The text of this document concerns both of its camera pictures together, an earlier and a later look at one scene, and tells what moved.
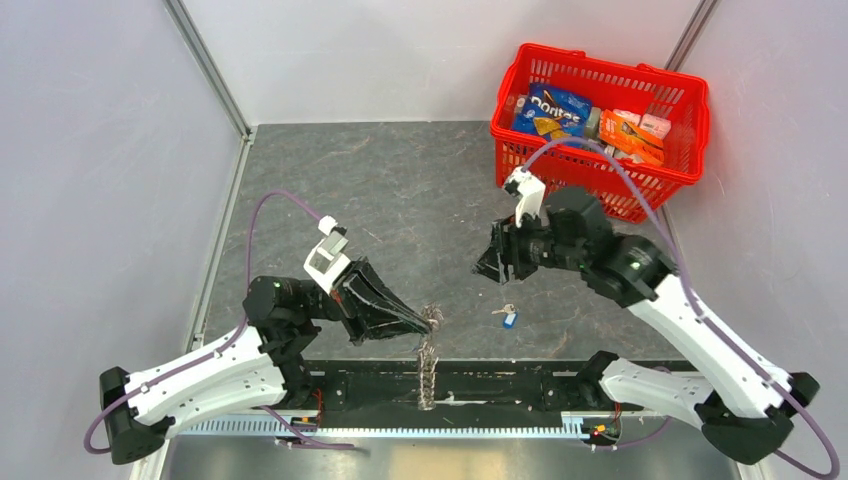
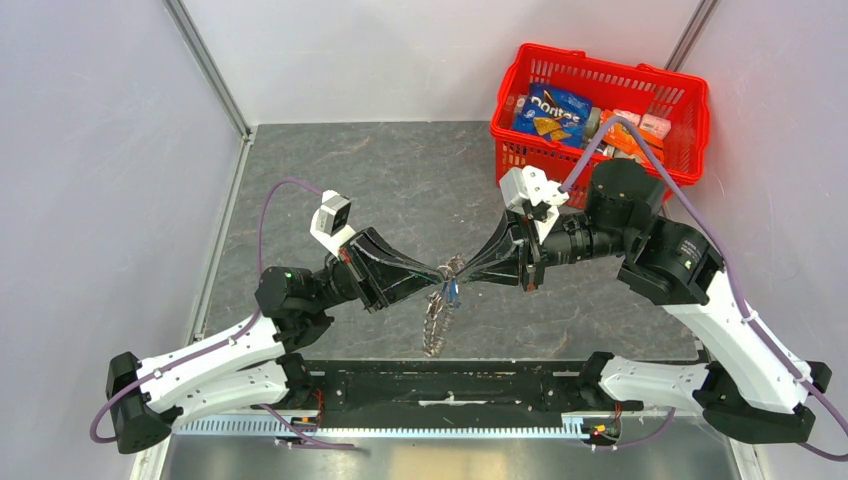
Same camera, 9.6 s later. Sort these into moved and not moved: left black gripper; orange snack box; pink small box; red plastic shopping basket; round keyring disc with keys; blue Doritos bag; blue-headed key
Moved: left black gripper; blue-headed key; round keyring disc with keys
Not moved: red plastic shopping basket; blue Doritos bag; orange snack box; pink small box
